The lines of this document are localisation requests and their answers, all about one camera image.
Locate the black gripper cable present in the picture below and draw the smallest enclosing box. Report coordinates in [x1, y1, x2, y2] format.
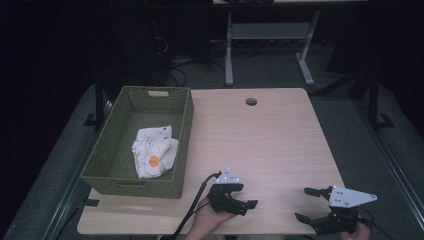
[169, 171, 223, 240]
[359, 206, 389, 240]

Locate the tangle of floor cables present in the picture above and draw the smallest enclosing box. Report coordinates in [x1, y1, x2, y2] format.
[156, 34, 228, 88]

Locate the green woven basket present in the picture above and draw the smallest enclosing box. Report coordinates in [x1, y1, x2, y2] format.
[80, 85, 195, 200]

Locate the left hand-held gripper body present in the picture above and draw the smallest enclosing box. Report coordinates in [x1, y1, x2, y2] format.
[207, 167, 246, 215]

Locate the black metal stand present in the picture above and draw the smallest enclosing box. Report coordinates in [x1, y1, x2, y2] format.
[366, 71, 396, 132]
[83, 71, 109, 132]

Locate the person's right hand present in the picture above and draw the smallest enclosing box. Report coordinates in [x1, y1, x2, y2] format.
[339, 218, 372, 240]

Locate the person's left hand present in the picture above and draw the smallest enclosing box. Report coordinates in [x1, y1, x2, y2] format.
[183, 195, 236, 240]

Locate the white printed cloth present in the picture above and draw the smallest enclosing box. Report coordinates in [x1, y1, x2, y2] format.
[131, 125, 180, 180]

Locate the white metal desk frame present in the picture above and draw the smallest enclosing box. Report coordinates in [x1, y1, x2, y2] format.
[224, 9, 322, 88]

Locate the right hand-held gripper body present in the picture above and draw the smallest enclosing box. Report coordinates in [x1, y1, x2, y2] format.
[312, 185, 379, 237]

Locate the black table bracket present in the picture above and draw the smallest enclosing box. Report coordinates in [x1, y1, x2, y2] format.
[78, 198, 101, 208]

